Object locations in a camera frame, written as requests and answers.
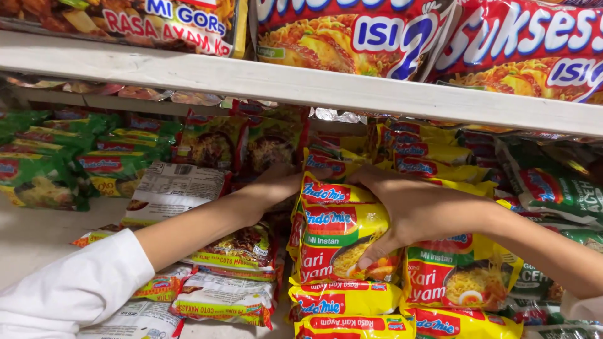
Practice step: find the person's right hand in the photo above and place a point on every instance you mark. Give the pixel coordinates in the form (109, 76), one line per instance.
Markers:
(424, 212)

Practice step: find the person's left hand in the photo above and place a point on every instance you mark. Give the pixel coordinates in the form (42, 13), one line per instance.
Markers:
(273, 188)

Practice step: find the person's left fingers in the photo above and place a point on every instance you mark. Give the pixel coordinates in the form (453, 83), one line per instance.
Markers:
(301, 173)

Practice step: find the yellow instant noodle packet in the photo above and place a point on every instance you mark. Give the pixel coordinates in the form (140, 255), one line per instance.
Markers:
(339, 226)
(329, 193)

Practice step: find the dark brown noodle packet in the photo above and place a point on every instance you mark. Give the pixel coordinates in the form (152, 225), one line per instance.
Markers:
(209, 141)
(273, 141)

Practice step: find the white shelf board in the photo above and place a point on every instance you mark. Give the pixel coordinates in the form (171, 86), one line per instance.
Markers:
(301, 87)

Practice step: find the big red noodle packet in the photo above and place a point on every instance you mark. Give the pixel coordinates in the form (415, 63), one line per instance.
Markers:
(348, 37)
(523, 52)

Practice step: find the heap of red-brown packets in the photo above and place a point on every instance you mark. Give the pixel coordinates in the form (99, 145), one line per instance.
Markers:
(221, 296)

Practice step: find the pile of yellow packets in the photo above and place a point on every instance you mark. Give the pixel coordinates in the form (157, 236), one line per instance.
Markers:
(452, 278)

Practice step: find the dark fried noodle packet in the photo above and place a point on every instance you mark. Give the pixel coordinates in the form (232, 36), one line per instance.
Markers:
(141, 23)

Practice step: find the pile of light green packets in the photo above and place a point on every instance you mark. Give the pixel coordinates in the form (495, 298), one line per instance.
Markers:
(56, 160)

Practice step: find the pile of dark green packets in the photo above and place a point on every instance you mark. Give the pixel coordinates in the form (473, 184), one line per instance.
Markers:
(556, 193)

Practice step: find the white left sleeve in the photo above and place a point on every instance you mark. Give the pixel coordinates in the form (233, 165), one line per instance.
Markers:
(70, 287)

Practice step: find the white sleeve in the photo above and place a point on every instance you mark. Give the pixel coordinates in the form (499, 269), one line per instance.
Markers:
(70, 287)
(582, 308)

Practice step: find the white right sleeve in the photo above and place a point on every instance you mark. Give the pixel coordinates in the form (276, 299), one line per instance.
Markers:
(582, 308)

